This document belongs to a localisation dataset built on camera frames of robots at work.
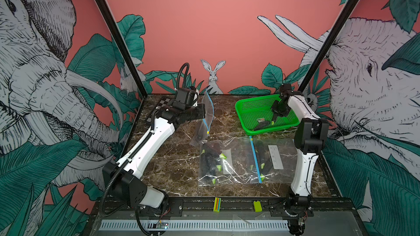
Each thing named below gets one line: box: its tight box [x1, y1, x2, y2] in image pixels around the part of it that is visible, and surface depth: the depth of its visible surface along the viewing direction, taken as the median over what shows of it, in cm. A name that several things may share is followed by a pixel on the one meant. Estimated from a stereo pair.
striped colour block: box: [213, 196, 222, 212], surface depth 75 cm
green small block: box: [253, 200, 263, 213], surface depth 76 cm
